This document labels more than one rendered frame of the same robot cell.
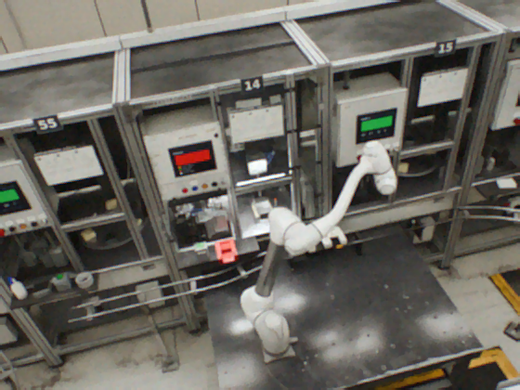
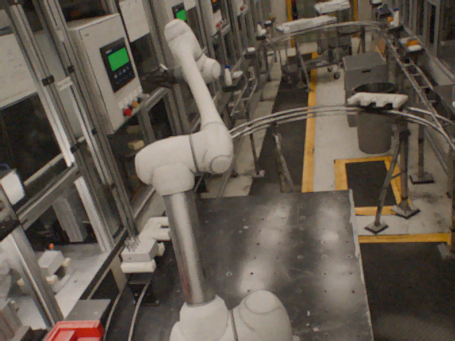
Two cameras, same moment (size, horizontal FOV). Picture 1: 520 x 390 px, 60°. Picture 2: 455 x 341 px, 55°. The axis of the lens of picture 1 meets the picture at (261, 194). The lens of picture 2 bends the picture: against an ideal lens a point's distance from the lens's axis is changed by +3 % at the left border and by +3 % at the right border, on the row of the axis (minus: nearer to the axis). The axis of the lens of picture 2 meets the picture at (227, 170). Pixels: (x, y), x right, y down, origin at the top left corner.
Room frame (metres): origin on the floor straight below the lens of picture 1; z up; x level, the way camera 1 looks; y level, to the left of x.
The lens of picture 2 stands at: (1.04, 0.98, 1.95)
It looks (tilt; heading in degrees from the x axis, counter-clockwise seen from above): 26 degrees down; 295
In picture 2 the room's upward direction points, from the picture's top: 12 degrees counter-clockwise
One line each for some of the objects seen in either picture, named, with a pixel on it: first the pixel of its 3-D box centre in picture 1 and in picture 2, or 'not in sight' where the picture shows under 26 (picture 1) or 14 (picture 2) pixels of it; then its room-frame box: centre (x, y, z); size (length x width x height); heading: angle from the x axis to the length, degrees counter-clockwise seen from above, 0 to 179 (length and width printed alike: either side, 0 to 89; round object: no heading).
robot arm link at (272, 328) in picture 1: (273, 329); (263, 324); (1.47, 0.03, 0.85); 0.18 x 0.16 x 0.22; 26
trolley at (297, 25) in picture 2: not in sight; (308, 49); (2.36, -5.68, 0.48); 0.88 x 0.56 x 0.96; 27
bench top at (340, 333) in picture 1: (327, 307); (239, 285); (1.71, -0.33, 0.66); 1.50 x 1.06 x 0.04; 99
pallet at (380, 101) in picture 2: not in sight; (376, 103); (1.21, -2.08, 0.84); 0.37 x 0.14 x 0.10; 157
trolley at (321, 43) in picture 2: not in sight; (334, 29); (2.15, -7.00, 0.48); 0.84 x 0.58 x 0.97; 107
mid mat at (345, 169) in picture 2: not in sight; (367, 182); (1.31, -2.39, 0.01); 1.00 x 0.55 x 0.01; 99
